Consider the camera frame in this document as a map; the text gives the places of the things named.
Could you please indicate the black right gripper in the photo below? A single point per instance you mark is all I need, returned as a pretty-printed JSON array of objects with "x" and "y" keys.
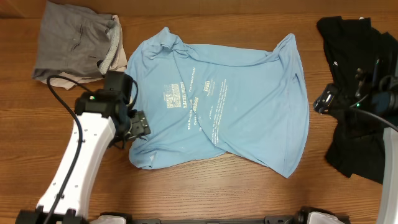
[{"x": 341, "y": 96}]

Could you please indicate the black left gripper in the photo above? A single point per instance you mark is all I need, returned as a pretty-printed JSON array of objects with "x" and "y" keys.
[{"x": 140, "y": 125}]

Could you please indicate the light blue printed t-shirt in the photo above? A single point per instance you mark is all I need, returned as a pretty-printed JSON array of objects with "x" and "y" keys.
[{"x": 202, "y": 101}]

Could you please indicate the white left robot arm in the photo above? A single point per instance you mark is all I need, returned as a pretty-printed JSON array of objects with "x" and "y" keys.
[{"x": 101, "y": 119}]

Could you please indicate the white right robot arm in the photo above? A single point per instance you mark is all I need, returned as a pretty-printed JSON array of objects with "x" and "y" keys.
[{"x": 376, "y": 99}]

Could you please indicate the black garment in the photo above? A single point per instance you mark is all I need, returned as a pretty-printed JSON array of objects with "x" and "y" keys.
[{"x": 357, "y": 146}]

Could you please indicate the beige folded garment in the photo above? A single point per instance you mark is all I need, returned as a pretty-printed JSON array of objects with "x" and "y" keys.
[{"x": 118, "y": 62}]

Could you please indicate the grey folded garment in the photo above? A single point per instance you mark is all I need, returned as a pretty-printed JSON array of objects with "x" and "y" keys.
[{"x": 75, "y": 40}]

